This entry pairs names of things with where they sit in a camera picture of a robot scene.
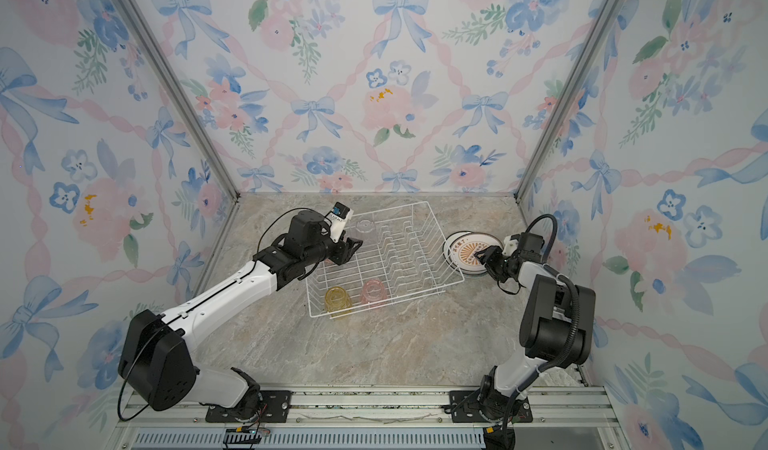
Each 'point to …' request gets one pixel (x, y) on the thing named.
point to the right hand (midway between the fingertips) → (479, 256)
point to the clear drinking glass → (365, 225)
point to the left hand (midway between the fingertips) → (353, 234)
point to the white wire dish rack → (405, 257)
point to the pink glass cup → (374, 293)
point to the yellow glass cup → (337, 298)
